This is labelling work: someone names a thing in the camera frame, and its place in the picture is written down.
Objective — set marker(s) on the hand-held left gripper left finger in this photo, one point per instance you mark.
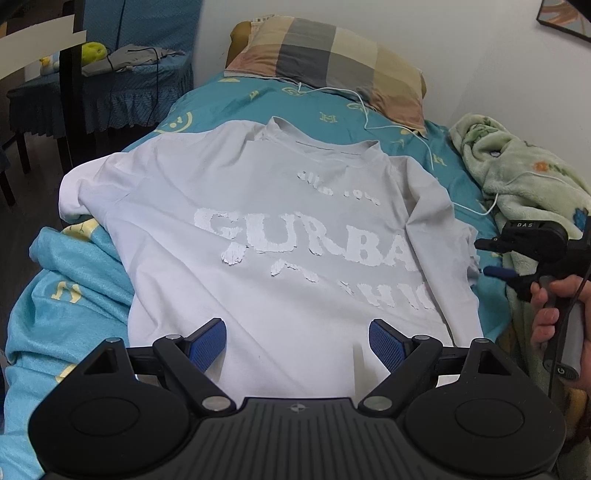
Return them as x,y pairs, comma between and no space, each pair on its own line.
210,344

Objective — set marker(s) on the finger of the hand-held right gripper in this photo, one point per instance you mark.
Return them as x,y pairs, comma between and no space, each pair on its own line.
491,244
498,272

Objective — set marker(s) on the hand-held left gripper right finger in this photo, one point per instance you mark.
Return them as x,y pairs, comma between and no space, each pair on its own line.
385,345

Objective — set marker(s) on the white printed sweatshirt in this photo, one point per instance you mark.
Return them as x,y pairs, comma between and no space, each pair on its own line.
277,194

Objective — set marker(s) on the person's right hand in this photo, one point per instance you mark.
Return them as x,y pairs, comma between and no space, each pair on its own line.
544,323

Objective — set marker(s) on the green fleece blanket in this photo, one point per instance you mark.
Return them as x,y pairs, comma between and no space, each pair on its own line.
508,170

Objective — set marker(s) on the plaid pillow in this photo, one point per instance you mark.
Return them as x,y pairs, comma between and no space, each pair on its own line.
332,60

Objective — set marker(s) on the teal patterned bed sheet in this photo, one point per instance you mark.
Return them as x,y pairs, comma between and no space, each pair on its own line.
221,99

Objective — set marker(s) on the blue covered chair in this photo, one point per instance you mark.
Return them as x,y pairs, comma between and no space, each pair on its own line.
138,97

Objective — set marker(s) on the dark chair with white backrest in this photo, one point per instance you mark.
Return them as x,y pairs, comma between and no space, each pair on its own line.
70,106

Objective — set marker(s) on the grey cloth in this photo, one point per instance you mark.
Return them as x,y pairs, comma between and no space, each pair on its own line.
134,57

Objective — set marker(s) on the mustard yellow pillow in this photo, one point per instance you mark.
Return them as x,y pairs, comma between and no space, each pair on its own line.
238,41

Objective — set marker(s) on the yellow plush toy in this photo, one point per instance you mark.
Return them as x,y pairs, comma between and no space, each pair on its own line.
94,51

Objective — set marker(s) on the framed wall picture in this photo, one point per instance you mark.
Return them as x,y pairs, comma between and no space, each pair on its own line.
561,16

